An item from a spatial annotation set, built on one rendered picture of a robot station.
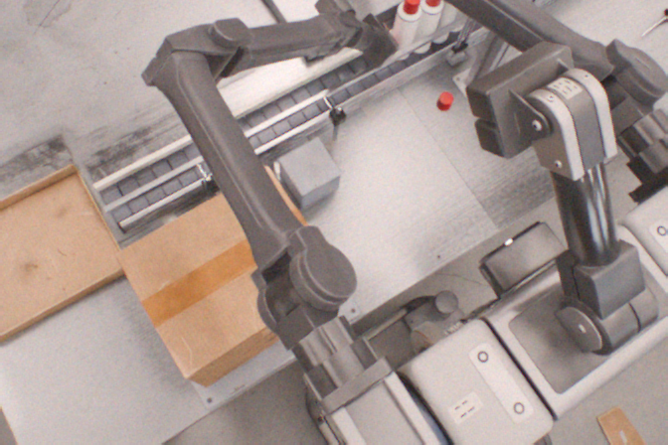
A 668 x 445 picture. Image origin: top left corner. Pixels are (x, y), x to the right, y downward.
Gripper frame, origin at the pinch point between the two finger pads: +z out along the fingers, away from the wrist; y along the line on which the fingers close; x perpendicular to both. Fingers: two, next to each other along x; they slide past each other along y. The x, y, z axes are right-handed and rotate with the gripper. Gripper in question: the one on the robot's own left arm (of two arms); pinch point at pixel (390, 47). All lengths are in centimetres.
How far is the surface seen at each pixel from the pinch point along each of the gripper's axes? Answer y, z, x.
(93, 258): -6, -40, 67
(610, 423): -110, 89, 37
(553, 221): -47, 106, 16
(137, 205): -2, -36, 54
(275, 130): -2.3, -14.9, 27.8
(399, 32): -0.3, -3.4, -4.3
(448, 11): -2.4, 2.0, -14.3
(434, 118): -16.6, 10.3, 4.1
